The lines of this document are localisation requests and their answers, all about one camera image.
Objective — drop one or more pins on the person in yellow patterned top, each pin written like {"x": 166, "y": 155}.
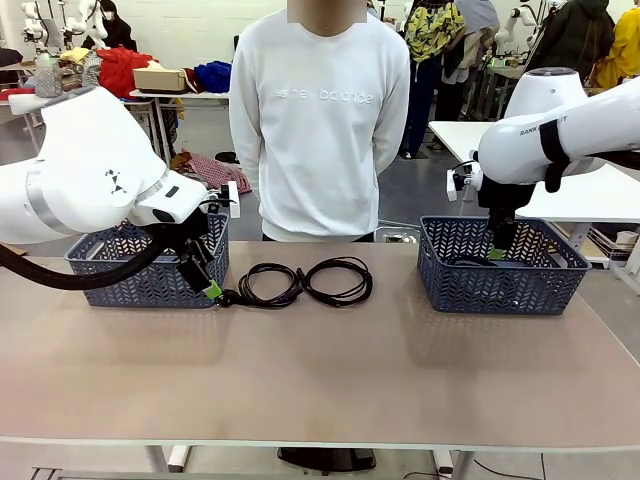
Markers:
{"x": 432, "y": 30}

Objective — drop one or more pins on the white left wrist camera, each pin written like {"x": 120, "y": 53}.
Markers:
{"x": 231, "y": 200}

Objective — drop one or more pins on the white clothes table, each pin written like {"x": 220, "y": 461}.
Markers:
{"x": 165, "y": 96}

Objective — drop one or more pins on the blue plastic woven basket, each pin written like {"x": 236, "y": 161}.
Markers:
{"x": 500, "y": 295}
{"x": 125, "y": 295}

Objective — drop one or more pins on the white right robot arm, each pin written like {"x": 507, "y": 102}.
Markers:
{"x": 540, "y": 130}

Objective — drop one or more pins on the person in black clothes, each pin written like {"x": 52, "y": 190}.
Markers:
{"x": 117, "y": 27}

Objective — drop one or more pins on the red checked cloth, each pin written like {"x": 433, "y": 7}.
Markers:
{"x": 215, "y": 170}

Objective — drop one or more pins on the person in yellow jacket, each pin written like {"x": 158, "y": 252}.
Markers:
{"x": 625, "y": 50}

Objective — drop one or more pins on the white table leg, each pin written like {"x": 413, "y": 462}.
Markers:
{"x": 452, "y": 465}
{"x": 155, "y": 457}

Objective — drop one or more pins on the person in dark jacket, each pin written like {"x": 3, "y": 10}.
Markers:
{"x": 575, "y": 40}

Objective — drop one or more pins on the black round floor base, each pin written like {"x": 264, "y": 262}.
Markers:
{"x": 325, "y": 457}

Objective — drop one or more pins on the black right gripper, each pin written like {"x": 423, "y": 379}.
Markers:
{"x": 502, "y": 195}

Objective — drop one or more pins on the person in white sweater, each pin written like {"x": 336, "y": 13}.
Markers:
{"x": 320, "y": 150}

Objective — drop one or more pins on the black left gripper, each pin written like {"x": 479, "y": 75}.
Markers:
{"x": 192, "y": 240}

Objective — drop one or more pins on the blue cloth pile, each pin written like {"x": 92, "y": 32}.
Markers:
{"x": 212, "y": 75}

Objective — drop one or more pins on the red clothes pile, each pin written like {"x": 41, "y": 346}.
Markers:
{"x": 122, "y": 70}

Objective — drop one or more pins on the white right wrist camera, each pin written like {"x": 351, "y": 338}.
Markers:
{"x": 452, "y": 185}

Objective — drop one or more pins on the grey patterned bag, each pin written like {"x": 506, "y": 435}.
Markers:
{"x": 47, "y": 85}

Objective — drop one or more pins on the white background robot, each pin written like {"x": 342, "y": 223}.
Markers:
{"x": 37, "y": 22}
{"x": 515, "y": 22}
{"x": 90, "y": 20}

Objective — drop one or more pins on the white background table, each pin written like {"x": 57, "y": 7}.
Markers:
{"x": 590, "y": 200}

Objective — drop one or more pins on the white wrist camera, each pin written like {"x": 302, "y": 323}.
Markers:
{"x": 452, "y": 185}
{"x": 231, "y": 200}

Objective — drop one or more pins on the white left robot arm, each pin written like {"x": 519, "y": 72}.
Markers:
{"x": 90, "y": 165}

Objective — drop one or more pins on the closed cardboard box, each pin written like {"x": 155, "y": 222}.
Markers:
{"x": 159, "y": 80}

